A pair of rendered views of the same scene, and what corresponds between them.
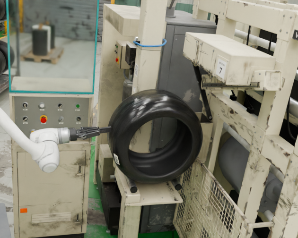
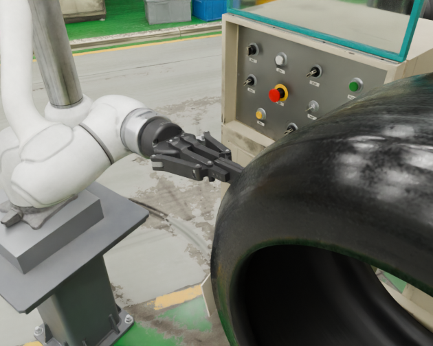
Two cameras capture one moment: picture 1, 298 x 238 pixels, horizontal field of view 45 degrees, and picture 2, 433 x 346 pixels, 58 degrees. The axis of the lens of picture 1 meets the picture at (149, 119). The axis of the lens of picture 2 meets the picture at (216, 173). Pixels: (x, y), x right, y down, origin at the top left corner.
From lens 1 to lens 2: 1.75 m
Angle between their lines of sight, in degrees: 58
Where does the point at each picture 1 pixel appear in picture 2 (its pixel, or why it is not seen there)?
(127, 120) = (246, 178)
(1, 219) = (107, 235)
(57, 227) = not seen: hidden behind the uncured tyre
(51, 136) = (100, 120)
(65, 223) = not seen: hidden behind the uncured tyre
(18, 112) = (242, 62)
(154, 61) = not seen: outside the picture
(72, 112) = (340, 99)
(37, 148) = (21, 130)
